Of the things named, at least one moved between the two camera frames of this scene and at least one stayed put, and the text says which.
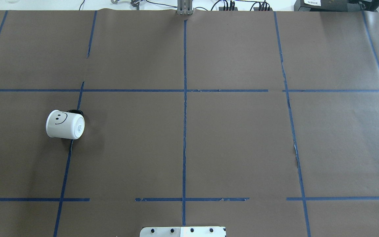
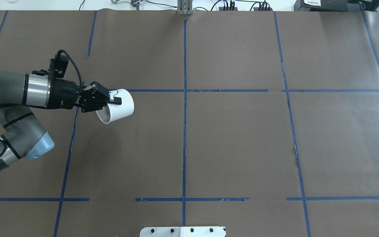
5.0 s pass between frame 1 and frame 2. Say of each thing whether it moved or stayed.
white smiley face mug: moved
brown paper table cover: stayed
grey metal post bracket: stayed
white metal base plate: stayed
